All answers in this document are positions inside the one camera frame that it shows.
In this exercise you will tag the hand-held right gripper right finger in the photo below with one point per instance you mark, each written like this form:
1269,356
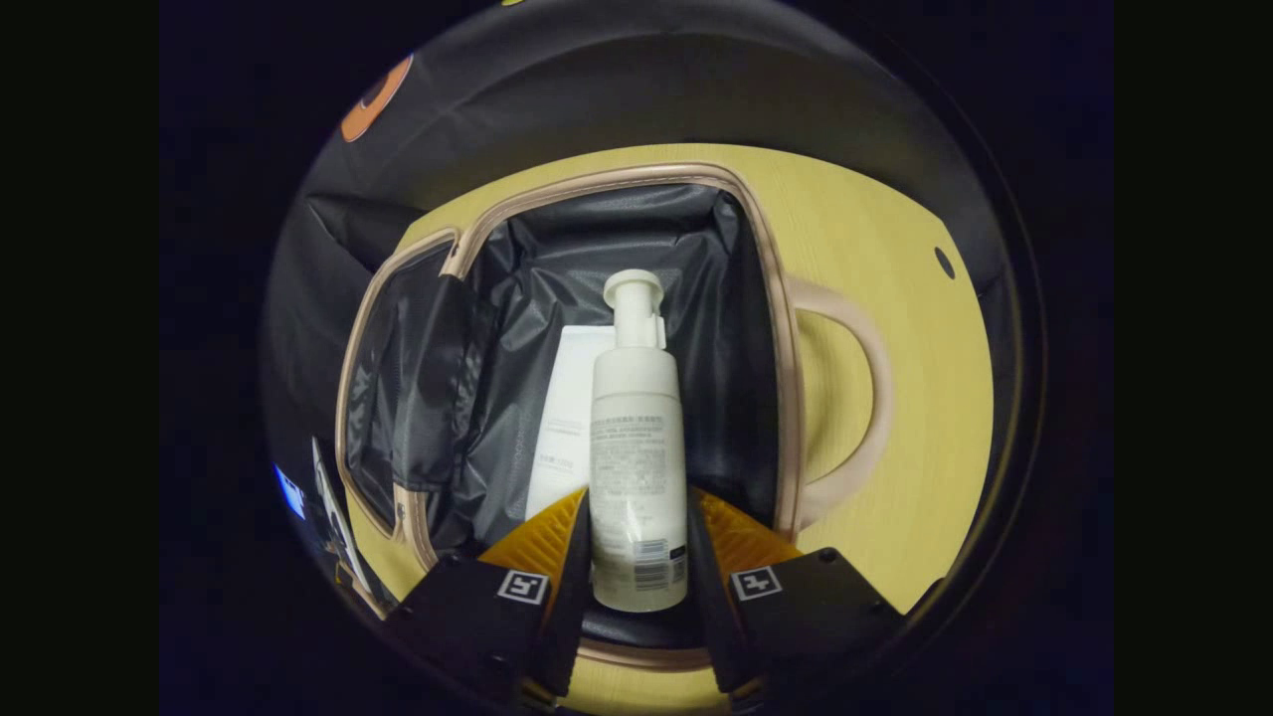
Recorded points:
816,607

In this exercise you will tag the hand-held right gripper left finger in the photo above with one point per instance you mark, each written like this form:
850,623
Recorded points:
467,617

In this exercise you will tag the white squeeze tube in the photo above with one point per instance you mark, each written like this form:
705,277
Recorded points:
569,418

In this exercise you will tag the white pump bottle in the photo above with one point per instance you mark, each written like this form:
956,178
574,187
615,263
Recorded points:
636,447

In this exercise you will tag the pink suitcase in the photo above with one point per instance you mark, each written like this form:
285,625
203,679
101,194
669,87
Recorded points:
716,348

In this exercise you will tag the black round table grommet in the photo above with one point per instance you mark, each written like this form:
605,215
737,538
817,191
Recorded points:
944,263

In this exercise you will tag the black backdrop cloth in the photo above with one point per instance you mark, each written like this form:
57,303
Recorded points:
597,99

